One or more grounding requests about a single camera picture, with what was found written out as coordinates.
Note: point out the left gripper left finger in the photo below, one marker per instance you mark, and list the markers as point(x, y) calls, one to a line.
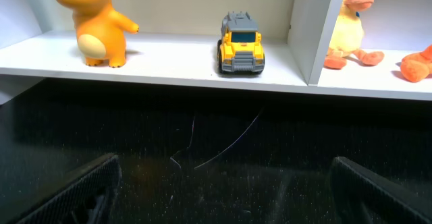
point(77, 190)

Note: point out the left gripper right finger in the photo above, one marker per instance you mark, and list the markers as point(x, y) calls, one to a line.
point(378, 197)

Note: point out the orange toy figure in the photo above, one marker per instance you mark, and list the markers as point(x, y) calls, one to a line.
point(96, 21)

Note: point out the grey and yellow toy truck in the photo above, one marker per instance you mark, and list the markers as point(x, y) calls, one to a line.
point(241, 48)

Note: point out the white plush duck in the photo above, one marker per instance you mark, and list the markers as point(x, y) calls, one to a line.
point(416, 67)

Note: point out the white shelf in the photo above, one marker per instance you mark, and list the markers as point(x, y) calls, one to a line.
point(168, 62)

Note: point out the yellow plush duck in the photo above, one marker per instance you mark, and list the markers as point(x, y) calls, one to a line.
point(347, 31)

